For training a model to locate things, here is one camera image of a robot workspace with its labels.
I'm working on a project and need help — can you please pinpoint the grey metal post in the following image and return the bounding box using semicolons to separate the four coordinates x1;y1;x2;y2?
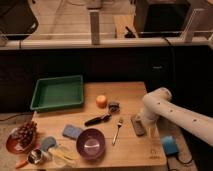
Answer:
90;10;100;45

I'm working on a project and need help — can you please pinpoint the blue grey cloth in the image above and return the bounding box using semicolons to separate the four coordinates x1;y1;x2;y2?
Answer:
41;137;57;152

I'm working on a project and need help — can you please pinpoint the silver metal fork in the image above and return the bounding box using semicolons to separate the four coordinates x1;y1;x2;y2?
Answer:
112;117;123;146

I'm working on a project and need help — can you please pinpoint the wooden cutting board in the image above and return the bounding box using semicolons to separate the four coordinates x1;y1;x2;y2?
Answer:
18;81;168;171

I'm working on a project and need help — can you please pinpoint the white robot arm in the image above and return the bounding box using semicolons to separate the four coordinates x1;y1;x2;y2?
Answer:
136;87;213;147

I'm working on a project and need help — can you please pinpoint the grey whiteboard eraser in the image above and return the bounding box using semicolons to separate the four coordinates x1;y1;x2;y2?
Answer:
131;115;146;136

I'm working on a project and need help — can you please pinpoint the purple bowl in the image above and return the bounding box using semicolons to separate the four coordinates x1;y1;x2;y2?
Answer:
76;128;105;160

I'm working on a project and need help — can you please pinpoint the small grey metal clip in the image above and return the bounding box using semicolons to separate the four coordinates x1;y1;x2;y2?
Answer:
108;102;120;113

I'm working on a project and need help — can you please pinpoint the green plastic tray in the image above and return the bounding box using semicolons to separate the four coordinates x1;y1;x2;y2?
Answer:
30;75;84;112

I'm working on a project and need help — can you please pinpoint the blue tape roll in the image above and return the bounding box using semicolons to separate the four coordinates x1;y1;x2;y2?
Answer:
161;136;179;156

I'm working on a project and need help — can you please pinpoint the black monitor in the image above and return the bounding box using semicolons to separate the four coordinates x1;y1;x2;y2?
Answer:
0;0;39;40

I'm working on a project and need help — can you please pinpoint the bunch of dark grapes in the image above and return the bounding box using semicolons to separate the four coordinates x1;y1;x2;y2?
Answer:
14;121;37;148

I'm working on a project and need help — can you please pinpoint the orange round fruit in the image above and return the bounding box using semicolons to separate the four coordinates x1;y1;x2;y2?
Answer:
96;95;107;108

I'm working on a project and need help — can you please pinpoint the silver measuring cup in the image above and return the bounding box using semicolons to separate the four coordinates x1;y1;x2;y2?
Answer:
27;149;46;165

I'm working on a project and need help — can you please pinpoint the yellow banana toy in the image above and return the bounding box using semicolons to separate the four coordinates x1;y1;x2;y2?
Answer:
48;147;77;167

